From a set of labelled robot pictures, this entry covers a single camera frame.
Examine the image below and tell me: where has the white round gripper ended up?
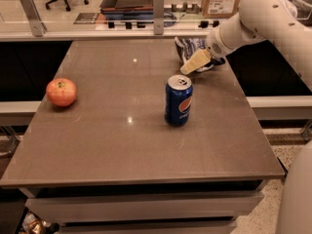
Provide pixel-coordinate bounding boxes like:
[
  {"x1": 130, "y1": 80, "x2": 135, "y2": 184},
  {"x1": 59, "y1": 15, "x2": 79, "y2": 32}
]
[{"x1": 180, "y1": 24, "x2": 238, "y2": 75}]

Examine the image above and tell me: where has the blue chip bag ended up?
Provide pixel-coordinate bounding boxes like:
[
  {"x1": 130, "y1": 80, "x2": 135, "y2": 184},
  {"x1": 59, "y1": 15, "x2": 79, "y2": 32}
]
[{"x1": 175, "y1": 37, "x2": 225, "y2": 72}]

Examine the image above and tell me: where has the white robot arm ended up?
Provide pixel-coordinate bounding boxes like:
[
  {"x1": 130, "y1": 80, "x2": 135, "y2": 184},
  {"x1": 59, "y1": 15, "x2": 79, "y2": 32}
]
[{"x1": 180, "y1": 0, "x2": 312, "y2": 234}]

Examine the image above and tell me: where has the red apple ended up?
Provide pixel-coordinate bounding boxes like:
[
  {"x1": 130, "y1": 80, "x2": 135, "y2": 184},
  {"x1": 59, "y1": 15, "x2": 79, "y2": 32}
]
[{"x1": 46, "y1": 78, "x2": 77, "y2": 107}]

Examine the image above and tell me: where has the blue Pepsi can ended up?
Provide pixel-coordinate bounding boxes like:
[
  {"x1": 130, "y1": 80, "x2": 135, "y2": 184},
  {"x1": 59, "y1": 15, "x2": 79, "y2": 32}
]
[{"x1": 165, "y1": 75, "x2": 193, "y2": 126}]

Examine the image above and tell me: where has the cardboard box with label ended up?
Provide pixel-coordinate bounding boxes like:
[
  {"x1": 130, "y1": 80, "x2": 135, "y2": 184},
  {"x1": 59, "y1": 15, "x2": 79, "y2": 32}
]
[{"x1": 201, "y1": 0, "x2": 240, "y2": 19}]

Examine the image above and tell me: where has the lower white drawer front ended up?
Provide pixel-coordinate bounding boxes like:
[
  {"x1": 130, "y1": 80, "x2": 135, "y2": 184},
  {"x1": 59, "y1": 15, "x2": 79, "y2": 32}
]
[{"x1": 59, "y1": 220, "x2": 237, "y2": 234}]

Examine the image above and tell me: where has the white drawer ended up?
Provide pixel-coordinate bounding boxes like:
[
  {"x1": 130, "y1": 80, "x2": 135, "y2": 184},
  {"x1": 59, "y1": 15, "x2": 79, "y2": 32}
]
[
  {"x1": 59, "y1": 220, "x2": 237, "y2": 234},
  {"x1": 26, "y1": 191, "x2": 263, "y2": 223}
]

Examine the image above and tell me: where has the upper white drawer front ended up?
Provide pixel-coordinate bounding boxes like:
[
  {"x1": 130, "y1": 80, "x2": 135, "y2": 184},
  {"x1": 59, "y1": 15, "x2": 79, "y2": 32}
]
[{"x1": 26, "y1": 191, "x2": 263, "y2": 223}]

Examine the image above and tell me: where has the middle metal glass post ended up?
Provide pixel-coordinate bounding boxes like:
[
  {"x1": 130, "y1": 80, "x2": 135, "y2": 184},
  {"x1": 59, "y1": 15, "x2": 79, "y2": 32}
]
[{"x1": 153, "y1": 0, "x2": 164, "y2": 35}]

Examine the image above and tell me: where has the metal glass post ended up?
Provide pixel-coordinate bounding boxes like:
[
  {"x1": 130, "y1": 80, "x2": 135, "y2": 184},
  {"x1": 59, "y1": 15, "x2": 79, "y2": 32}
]
[
  {"x1": 153, "y1": 0, "x2": 164, "y2": 35},
  {"x1": 19, "y1": 0, "x2": 46, "y2": 37}
]

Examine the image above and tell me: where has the left metal glass post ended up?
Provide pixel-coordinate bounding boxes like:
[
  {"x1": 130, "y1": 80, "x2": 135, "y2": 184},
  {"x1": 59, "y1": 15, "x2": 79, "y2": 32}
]
[{"x1": 19, "y1": 0, "x2": 46, "y2": 37}]

